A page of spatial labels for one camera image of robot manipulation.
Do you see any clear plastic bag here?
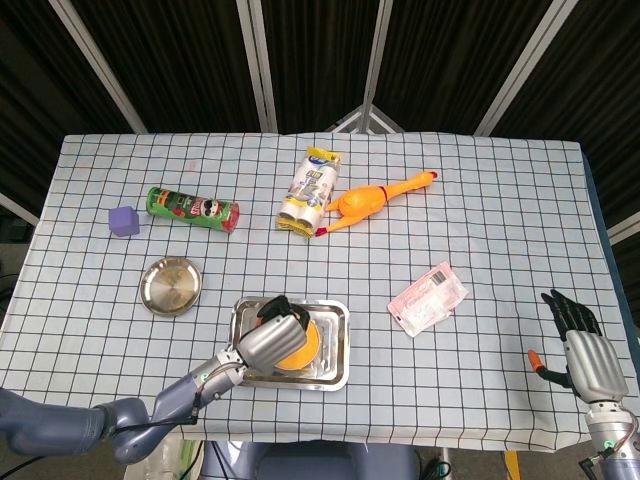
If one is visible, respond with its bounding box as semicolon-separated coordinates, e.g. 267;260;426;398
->
134;437;202;480

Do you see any orange-yellow powder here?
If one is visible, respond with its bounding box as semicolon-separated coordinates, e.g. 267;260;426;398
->
275;320;320;369

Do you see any purple foam cube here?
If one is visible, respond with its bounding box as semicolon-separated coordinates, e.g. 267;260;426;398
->
107;204;142;239

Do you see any white screen frame post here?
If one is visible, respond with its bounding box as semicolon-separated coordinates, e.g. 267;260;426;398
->
48;0;150;135
236;0;279;135
473;0;579;137
607;211;640;246
358;0;394;135
0;192;40;225

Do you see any rectangular steel tray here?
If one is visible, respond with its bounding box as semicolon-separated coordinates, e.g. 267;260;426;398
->
225;296;352;394

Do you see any dark blue under cloth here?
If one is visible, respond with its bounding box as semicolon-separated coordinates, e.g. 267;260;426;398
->
579;142;640;346

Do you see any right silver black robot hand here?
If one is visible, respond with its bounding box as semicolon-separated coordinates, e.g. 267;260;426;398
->
527;288;629;404

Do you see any orange rubber chicken toy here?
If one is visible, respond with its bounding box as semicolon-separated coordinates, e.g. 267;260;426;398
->
314;169;441;238

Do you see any pink white plastic packet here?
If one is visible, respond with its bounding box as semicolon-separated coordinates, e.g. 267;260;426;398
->
387;261;470;338

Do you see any white checked tablecloth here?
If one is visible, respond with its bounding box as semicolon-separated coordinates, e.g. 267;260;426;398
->
0;131;622;454

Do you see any round steel plate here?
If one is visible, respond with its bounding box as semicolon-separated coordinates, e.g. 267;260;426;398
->
139;255;205;319

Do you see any green chips can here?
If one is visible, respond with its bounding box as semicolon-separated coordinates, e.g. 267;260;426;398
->
145;185;241;236

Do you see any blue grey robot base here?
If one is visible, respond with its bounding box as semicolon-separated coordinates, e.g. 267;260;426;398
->
199;441;419;480

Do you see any pack of trash bag rolls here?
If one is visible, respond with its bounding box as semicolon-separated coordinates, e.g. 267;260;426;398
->
275;145;345;239

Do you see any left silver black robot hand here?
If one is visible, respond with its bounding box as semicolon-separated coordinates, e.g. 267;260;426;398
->
234;294;312;374

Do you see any white bowl of orange powder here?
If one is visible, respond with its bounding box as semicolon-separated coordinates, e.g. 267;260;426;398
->
272;318;323;373

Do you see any white screen foot bracket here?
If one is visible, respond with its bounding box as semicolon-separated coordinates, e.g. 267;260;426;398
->
327;103;404;135

